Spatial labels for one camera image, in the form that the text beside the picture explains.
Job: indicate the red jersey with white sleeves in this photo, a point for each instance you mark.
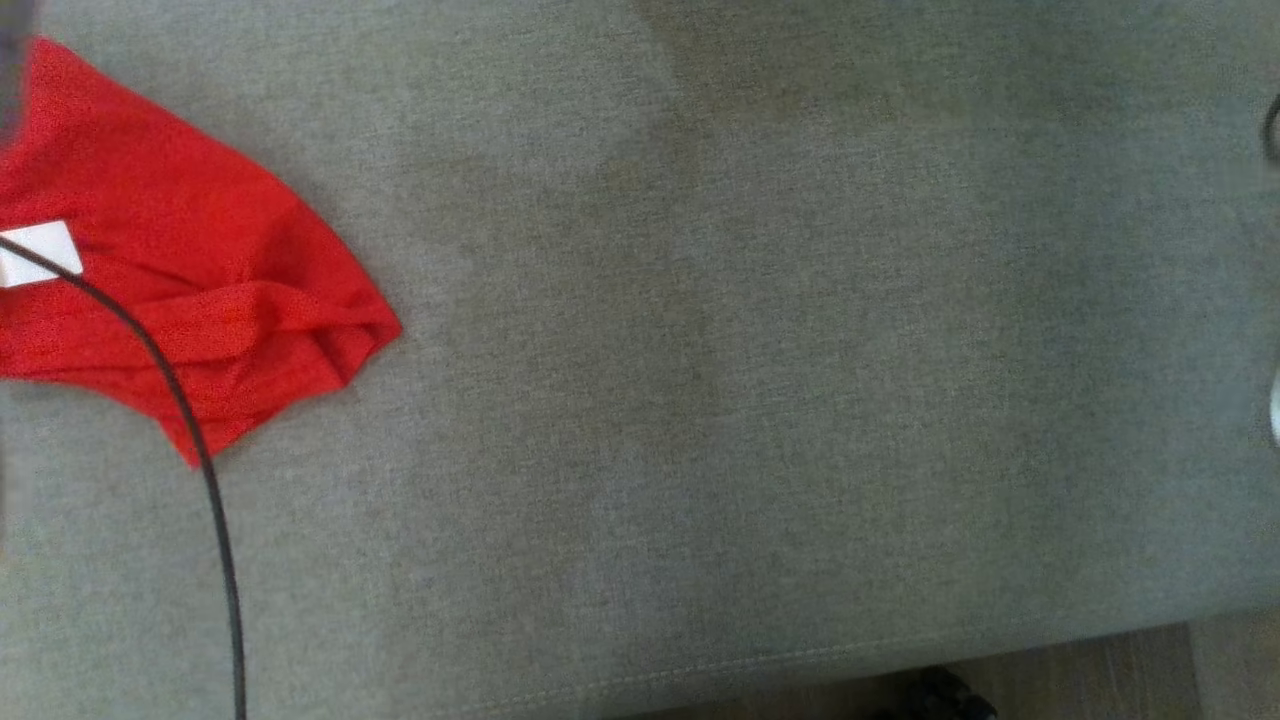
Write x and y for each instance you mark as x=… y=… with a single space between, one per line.
x=200 y=250

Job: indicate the grey sofa seat cushion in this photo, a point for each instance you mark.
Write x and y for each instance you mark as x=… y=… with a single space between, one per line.
x=700 y=350

